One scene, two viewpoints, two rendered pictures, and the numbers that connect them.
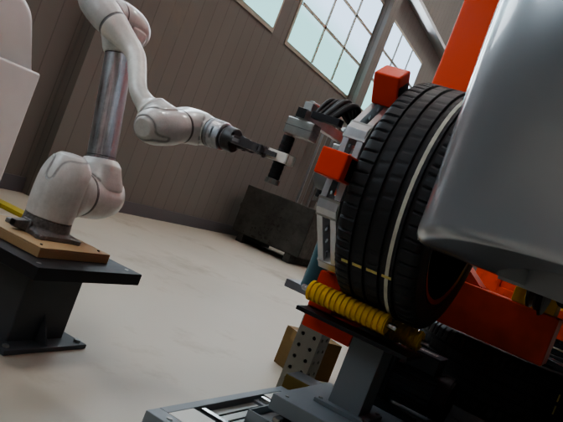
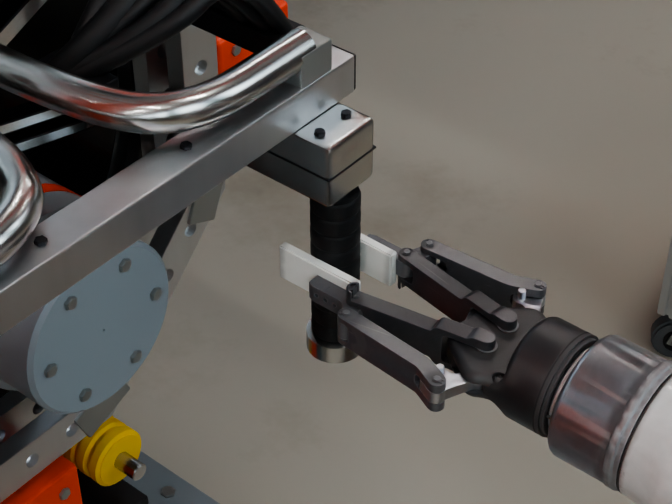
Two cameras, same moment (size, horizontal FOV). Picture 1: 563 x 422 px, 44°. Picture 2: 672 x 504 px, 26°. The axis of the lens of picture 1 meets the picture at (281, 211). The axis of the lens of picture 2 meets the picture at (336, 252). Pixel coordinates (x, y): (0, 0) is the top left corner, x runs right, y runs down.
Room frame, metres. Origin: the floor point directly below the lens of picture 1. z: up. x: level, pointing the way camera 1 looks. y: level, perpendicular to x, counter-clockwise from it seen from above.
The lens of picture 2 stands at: (2.78, 0.22, 1.51)
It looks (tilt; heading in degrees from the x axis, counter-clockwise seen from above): 40 degrees down; 192
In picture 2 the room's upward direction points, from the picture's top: straight up
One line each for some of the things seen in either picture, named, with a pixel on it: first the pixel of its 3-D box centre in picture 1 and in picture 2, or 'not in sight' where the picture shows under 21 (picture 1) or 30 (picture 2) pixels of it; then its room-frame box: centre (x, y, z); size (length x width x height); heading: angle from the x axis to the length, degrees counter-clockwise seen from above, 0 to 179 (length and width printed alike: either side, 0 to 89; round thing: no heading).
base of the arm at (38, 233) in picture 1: (41, 224); not in sight; (2.22, 0.70, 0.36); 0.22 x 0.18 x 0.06; 150
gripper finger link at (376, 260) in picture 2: (277, 156); (356, 249); (1.98, 0.07, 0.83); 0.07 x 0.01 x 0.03; 62
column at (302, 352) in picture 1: (309, 347); not in sight; (2.70, -0.30, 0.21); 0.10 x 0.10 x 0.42; 62
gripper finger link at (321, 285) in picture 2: not in sight; (332, 307); (2.05, 0.06, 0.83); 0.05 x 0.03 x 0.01; 63
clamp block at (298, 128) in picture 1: (302, 129); (301, 137); (1.98, 0.03, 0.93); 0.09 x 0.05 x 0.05; 62
